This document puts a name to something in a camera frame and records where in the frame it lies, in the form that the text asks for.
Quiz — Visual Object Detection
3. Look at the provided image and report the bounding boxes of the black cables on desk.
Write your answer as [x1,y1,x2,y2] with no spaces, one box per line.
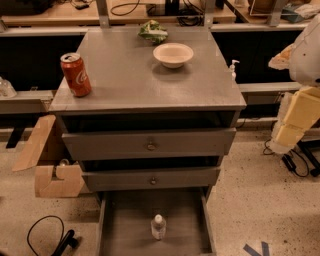
[109,0,205,27]

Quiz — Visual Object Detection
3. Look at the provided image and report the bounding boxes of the black stand leg right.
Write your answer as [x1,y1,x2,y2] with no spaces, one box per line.
[298,140,320,177]

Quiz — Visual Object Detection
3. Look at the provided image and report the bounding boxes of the red soda can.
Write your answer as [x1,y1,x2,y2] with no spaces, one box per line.
[60,53,91,97]

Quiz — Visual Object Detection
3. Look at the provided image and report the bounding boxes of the clear plastic container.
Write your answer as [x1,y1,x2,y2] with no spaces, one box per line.
[0,77,17,98]

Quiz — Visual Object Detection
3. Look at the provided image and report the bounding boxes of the white pump dispenser bottle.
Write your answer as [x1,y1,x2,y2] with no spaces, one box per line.
[229,60,240,81]

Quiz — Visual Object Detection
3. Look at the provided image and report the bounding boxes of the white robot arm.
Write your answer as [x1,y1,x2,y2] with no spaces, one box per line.
[269,14,320,154]

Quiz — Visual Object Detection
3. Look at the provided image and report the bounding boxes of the grey top drawer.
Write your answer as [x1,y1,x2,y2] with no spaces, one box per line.
[62,128,236,161]

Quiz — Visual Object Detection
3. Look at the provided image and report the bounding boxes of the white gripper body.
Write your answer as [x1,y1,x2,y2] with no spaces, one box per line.
[270,93,305,154]

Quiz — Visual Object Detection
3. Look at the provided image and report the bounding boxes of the grey drawer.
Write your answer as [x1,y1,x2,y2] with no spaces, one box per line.
[83,167,220,191]
[96,188,217,256]
[62,128,236,161]

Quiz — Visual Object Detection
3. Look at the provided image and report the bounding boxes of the grey middle drawer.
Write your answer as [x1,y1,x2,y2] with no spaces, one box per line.
[83,167,220,191]

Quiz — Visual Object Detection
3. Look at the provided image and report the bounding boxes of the grey bottom drawer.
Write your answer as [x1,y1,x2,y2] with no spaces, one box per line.
[96,188,217,256]

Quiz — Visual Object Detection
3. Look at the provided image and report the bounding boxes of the cardboard box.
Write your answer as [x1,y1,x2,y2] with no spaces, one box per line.
[12,115,90,198]

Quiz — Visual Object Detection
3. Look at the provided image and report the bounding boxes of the white bowl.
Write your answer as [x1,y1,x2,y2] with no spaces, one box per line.
[153,43,194,69]

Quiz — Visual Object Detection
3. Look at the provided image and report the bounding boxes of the clear plastic water bottle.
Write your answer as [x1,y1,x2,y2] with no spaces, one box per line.
[151,214,166,240]

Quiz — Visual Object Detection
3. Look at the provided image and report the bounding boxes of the grey drawer cabinet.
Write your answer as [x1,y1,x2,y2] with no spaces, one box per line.
[48,25,247,256]

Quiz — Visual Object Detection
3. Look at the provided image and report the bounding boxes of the black stand foot left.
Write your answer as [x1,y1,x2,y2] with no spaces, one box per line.
[51,230,79,256]

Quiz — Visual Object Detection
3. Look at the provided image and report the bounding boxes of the black floor cable left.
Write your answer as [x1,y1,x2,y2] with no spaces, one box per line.
[26,215,65,256]

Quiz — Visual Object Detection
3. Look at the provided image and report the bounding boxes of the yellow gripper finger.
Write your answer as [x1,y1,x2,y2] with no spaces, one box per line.
[275,87,320,146]

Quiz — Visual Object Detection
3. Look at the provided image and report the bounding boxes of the green chip bag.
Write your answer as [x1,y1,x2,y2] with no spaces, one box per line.
[138,20,168,45]

